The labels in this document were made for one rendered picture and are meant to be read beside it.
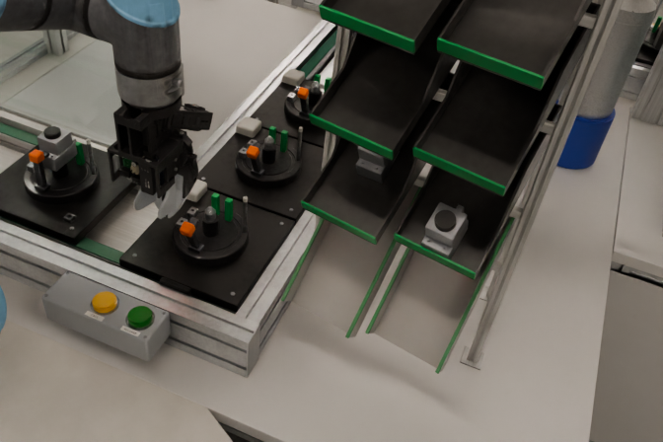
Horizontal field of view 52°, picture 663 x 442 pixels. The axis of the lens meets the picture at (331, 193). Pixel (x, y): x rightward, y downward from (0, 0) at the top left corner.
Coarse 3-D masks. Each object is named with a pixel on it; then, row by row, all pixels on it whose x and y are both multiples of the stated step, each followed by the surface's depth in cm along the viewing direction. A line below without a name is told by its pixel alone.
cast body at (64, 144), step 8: (48, 128) 129; (56, 128) 130; (40, 136) 129; (48, 136) 128; (56, 136) 129; (64, 136) 130; (40, 144) 130; (48, 144) 129; (56, 144) 128; (64, 144) 130; (72, 144) 133; (48, 152) 130; (56, 152) 129; (64, 152) 131; (72, 152) 134; (48, 160) 130; (56, 160) 130; (64, 160) 132; (48, 168) 131; (56, 168) 130
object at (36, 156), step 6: (36, 150) 127; (30, 156) 126; (36, 156) 126; (42, 156) 127; (36, 162) 127; (36, 168) 128; (42, 168) 129; (36, 174) 129; (42, 174) 130; (42, 180) 130
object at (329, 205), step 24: (336, 144) 106; (408, 144) 108; (336, 168) 108; (408, 168) 106; (312, 192) 106; (336, 192) 106; (360, 192) 106; (384, 192) 105; (336, 216) 104; (360, 216) 104; (384, 216) 103
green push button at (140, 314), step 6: (138, 306) 116; (144, 306) 116; (132, 312) 115; (138, 312) 115; (144, 312) 115; (150, 312) 115; (132, 318) 114; (138, 318) 114; (144, 318) 114; (150, 318) 114; (132, 324) 113; (138, 324) 113; (144, 324) 113
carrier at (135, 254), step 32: (192, 192) 135; (160, 224) 131; (224, 224) 130; (256, 224) 133; (288, 224) 134; (128, 256) 124; (160, 256) 125; (192, 256) 123; (224, 256) 124; (256, 256) 127; (192, 288) 120; (224, 288) 121
